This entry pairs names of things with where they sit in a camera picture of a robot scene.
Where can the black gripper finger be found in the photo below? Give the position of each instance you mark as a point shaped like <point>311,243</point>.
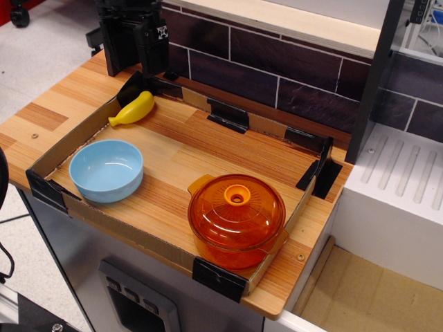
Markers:
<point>153,80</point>

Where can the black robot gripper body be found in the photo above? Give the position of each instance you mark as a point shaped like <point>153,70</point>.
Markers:
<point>134,32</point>

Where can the orange transparent pot lid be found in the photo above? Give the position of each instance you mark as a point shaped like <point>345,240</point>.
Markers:
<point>236,212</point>

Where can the orange transparent pot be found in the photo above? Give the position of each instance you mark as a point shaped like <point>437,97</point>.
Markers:
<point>239,238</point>

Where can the yellow plastic banana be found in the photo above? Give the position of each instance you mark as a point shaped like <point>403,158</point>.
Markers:
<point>134,111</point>

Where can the light blue bowl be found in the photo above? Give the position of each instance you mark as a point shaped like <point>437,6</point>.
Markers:
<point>107,171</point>

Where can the black caster wheel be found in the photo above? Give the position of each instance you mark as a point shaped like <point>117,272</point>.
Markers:
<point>20,17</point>

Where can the cardboard fence with black tape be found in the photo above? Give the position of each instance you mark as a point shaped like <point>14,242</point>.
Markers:
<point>196,130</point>

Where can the grey oven control panel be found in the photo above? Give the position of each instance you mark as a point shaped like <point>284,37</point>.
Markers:
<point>137,306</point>

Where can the dark grey upright post right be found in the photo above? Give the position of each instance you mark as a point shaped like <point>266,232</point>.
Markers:
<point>362,123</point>

